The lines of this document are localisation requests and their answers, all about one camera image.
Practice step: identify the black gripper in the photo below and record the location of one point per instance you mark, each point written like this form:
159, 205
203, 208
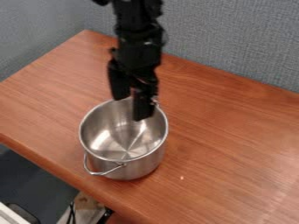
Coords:
135, 58

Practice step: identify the stainless steel pot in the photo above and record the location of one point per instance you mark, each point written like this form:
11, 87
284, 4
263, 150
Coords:
123, 149

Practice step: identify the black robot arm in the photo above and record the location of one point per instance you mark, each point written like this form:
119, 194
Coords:
136, 15

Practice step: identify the white object bottom left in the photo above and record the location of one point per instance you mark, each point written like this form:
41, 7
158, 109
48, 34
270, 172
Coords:
12, 214

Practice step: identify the table leg bracket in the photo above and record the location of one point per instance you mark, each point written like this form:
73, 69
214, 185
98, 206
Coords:
86, 211

